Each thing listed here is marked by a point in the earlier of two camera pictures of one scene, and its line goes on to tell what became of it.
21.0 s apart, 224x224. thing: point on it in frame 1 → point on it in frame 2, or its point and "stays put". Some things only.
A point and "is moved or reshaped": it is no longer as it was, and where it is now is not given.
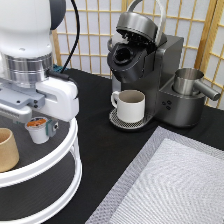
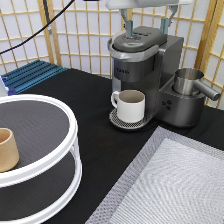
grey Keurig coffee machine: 140,57 is moved or reshaped
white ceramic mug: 130,104 stays put
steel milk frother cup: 186,83 stays put
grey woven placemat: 175,179 stays put
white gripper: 65,107 → 123,6
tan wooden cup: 9,154 stays put
